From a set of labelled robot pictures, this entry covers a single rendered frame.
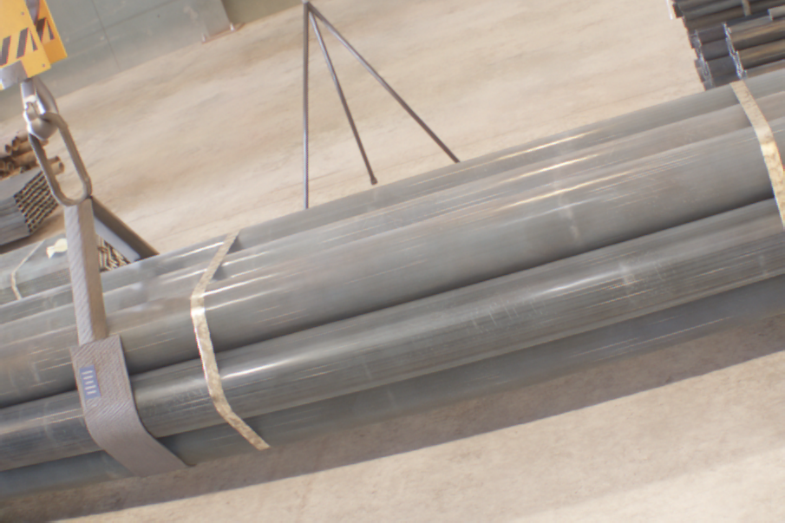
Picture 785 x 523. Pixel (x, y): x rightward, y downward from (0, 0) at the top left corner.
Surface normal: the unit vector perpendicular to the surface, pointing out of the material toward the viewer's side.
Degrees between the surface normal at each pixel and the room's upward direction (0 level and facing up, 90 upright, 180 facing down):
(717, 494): 0
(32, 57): 90
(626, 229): 109
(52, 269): 45
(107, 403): 60
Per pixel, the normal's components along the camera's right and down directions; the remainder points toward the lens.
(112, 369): -0.26, -0.09
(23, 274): -0.33, -0.33
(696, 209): 0.05, 0.75
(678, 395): -0.34, -0.88
